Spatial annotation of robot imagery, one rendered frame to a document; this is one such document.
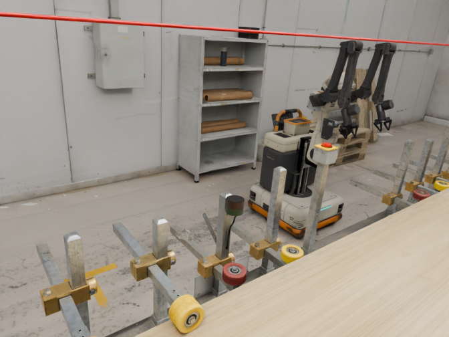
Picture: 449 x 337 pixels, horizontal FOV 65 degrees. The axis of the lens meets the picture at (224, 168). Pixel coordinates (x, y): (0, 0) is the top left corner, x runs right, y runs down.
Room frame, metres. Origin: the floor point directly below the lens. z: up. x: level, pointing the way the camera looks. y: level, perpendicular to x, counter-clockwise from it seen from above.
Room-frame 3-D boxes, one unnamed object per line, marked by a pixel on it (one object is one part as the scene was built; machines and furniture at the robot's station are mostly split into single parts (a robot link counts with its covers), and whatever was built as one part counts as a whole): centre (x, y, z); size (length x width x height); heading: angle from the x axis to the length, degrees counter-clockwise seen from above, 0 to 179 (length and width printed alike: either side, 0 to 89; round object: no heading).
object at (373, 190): (1.86, -0.93, 0.81); 0.43 x 0.03 x 0.04; 38
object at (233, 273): (0.95, -0.06, 0.85); 0.08 x 0.08 x 0.11
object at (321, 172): (1.39, -0.42, 0.93); 0.05 x 0.05 x 0.45; 38
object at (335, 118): (2.75, -0.87, 0.99); 0.28 x 0.16 x 0.22; 128
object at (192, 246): (1.11, 0.06, 0.84); 0.43 x 0.03 x 0.04; 38
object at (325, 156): (1.39, -0.41, 1.18); 0.07 x 0.07 x 0.08; 38
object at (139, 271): (0.90, 0.20, 0.95); 0.14 x 0.06 x 0.05; 128
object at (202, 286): (1.11, -0.02, 0.75); 0.26 x 0.01 x 0.10; 128
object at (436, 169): (2.16, -1.39, 0.92); 0.04 x 0.04 x 0.48; 38
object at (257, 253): (1.21, -0.19, 0.83); 0.14 x 0.06 x 0.05; 128
